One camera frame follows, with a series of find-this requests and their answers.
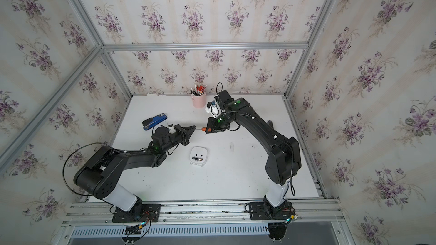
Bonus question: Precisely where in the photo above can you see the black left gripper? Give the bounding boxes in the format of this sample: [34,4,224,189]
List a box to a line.
[160,126,196,155]

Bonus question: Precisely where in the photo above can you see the white square alarm clock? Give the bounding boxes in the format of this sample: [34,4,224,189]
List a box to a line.
[189,146,208,167]

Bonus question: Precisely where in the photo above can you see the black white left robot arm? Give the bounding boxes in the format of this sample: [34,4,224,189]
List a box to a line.
[73,124,196,216]

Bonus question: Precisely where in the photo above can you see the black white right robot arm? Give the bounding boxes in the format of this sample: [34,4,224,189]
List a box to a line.
[205,94,302,208]

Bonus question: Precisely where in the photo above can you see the pink pen cup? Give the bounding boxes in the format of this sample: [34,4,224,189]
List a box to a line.
[191,94,207,108]

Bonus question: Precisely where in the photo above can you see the blue black stapler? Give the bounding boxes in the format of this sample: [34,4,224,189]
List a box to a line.
[142,113,168,130]

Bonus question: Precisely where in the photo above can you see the red and black pens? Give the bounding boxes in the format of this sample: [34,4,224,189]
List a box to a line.
[190,85,206,96]

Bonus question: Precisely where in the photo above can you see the small black remote device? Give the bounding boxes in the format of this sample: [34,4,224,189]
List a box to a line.
[268,120,274,129]

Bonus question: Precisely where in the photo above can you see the white ventilation grille strip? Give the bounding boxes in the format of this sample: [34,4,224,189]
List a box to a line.
[72,223,269,239]

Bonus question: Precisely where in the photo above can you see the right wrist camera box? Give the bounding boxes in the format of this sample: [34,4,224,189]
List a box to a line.
[205,90,232,118]

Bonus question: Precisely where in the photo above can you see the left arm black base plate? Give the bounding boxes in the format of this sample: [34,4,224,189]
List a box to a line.
[111,204,162,223]

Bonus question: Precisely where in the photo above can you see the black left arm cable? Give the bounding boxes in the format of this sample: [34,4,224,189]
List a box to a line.
[62,142,106,197]

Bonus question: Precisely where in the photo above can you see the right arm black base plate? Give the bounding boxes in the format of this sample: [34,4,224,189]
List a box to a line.
[245,200,296,222]

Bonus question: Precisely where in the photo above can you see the aluminium front rail frame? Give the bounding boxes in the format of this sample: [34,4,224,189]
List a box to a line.
[61,198,345,226]

